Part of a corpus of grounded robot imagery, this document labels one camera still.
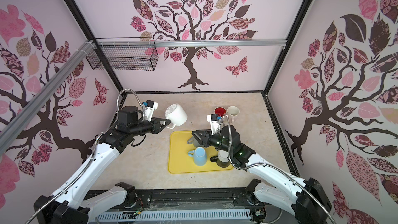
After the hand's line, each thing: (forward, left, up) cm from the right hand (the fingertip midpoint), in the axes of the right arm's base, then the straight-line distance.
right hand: (193, 132), depth 70 cm
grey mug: (+6, +2, -21) cm, 22 cm away
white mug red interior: (+28, -16, -21) cm, 39 cm away
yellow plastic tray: (-4, +10, -25) cm, 27 cm away
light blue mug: (-5, -2, -15) cm, 16 cm away
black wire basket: (+51, +37, +10) cm, 64 cm away
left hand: (+4, +12, 0) cm, 13 cm away
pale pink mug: (+25, -24, -17) cm, 39 cm away
